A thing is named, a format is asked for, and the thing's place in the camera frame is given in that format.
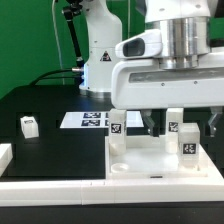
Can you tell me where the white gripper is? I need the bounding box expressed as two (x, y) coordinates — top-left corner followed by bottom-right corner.
(111, 54), (224, 137)

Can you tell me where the white square table top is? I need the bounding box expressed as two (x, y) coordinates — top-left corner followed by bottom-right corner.
(105, 135), (209, 179)

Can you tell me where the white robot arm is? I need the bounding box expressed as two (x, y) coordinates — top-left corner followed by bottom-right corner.
(111, 0), (224, 134)

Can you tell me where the white fiducial marker sheet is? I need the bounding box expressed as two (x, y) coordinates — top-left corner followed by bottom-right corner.
(60, 111), (143, 129)

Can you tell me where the white U-shaped obstacle fence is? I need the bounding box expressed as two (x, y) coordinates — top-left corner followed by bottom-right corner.
(0, 139), (224, 208)

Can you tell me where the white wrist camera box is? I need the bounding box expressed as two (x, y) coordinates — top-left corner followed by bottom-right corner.
(115, 29), (162, 59)

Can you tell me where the black cable at base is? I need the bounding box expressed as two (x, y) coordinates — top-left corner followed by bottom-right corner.
(29, 67), (84, 87)

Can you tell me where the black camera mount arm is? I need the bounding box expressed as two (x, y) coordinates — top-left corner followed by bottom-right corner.
(62, 0), (84, 68)

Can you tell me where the grey hanging cable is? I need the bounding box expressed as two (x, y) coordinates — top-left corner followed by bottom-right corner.
(51, 0), (66, 86)

